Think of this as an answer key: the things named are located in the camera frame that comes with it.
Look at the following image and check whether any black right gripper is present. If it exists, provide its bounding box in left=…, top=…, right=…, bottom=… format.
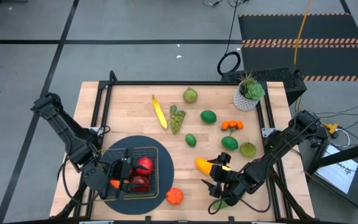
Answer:
left=201, top=151, right=248, bottom=206

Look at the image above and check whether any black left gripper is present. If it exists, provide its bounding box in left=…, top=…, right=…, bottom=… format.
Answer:
left=108, top=147, right=149, bottom=200

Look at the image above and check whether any dark red apple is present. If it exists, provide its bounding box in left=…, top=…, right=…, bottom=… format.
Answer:
left=131, top=175, right=151, bottom=193

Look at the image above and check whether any red pomegranate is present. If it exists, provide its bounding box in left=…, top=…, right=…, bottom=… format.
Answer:
left=136, top=157, right=154, bottom=176

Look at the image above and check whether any yellow mango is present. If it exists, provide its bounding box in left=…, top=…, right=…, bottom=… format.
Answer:
left=195, top=157, right=231, bottom=177

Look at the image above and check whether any large green lime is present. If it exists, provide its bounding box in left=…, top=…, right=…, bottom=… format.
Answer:
left=200, top=110, right=218, bottom=124
left=221, top=136, right=239, bottom=151

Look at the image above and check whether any green pear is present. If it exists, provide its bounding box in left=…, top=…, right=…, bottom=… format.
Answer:
left=183, top=87, right=199, bottom=104
left=239, top=141, right=257, bottom=157

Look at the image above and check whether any small orange pumpkin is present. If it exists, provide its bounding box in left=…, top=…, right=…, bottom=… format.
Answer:
left=165, top=187, right=184, bottom=205

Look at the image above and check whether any small green lime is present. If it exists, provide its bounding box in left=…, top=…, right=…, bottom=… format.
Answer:
left=185, top=133, right=198, bottom=147

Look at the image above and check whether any round dark blue placemat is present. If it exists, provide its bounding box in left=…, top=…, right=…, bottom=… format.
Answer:
left=99, top=135, right=175, bottom=215

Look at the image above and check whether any green cucumber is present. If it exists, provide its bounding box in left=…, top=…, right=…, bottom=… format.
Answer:
left=211, top=198, right=229, bottom=211

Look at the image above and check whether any orange tangerine cluster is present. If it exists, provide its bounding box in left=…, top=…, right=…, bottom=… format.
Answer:
left=221, top=119, right=244, bottom=136

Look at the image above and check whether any green grape bunch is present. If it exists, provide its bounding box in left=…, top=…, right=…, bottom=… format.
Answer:
left=168, top=104, right=186, bottom=135

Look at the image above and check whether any yellow banana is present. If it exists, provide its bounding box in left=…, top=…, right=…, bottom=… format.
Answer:
left=151, top=94, right=168, bottom=130

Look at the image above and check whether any succulent in white patterned pot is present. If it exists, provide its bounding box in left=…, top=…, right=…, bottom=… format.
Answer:
left=232, top=71, right=266, bottom=112

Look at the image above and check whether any black computer case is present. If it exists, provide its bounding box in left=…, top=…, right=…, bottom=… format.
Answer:
left=221, top=67, right=308, bottom=106

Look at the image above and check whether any monitor with white screen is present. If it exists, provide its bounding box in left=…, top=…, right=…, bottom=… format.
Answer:
left=315, top=144, right=358, bottom=195

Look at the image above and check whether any yellow power plug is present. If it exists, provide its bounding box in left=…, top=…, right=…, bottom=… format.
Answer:
left=323, top=122, right=340, bottom=135

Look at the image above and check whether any black metal stand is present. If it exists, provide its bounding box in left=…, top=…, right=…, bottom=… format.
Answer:
left=306, top=139, right=358, bottom=218

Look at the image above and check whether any black striped floor mat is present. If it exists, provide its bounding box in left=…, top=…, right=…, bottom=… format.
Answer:
left=237, top=13, right=358, bottom=82

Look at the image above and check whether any gold rimmed wire basket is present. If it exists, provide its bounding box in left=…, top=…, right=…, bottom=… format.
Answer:
left=99, top=146, right=160, bottom=200

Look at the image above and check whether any black hanging cable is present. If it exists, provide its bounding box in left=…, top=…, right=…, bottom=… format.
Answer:
left=216, top=0, right=242, bottom=76

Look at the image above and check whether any yellow hanging cable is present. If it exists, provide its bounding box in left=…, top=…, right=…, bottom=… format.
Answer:
left=293, top=0, right=313, bottom=65

